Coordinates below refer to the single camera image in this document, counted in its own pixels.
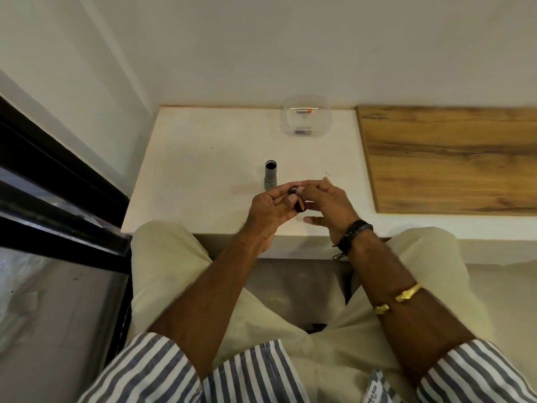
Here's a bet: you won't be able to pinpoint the brown wooden board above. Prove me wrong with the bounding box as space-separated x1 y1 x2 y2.
356 106 537 216

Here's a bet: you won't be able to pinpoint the person's left forearm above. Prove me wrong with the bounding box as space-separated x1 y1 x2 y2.
148 229 274 380

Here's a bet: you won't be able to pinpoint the black window frame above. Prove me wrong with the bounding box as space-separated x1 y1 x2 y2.
0 95 133 274

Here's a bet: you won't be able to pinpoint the blue white striped shirt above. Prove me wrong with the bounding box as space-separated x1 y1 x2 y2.
77 331 537 403

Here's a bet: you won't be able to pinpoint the beige trousers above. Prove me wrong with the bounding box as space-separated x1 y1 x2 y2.
124 221 495 403

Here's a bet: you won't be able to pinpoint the white shirt tag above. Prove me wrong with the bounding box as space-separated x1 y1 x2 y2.
364 370 397 403

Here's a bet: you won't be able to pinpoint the person's right forearm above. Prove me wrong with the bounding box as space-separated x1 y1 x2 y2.
336 226 479 387

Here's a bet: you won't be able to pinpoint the person's left hand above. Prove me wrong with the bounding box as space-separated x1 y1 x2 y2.
241 188 303 250

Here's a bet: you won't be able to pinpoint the clear plastic container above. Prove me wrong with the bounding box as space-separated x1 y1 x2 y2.
281 95 332 139

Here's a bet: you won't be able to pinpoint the person's right hand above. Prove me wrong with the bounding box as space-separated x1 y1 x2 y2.
300 180 361 246

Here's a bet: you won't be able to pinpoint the grey flashlight body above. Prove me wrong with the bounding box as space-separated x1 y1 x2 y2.
264 160 278 191

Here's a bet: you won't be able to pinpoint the gold bangle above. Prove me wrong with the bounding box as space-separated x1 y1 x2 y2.
374 283 423 316

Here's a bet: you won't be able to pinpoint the black beaded bracelet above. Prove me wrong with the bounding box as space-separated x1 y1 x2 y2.
332 219 374 261

